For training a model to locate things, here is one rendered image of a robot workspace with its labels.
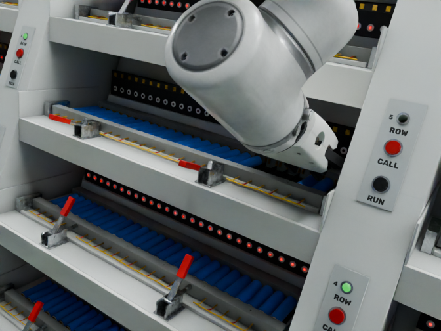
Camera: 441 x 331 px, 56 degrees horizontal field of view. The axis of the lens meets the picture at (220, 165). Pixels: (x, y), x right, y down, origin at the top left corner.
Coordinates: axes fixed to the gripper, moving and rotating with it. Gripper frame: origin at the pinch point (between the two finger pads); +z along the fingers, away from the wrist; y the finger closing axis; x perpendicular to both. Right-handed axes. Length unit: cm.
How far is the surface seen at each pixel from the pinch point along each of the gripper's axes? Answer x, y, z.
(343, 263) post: 11.1, -10.4, -5.2
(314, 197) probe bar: 4.5, -3.4, -1.7
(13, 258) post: 36, 54, 7
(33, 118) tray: 8, 52, -4
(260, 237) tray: 12.1, 0.6, -3.9
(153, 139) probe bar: 4.3, 25.0, -2.2
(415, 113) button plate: -6.9, -12.5, -8.9
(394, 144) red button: -2.9, -11.6, -8.5
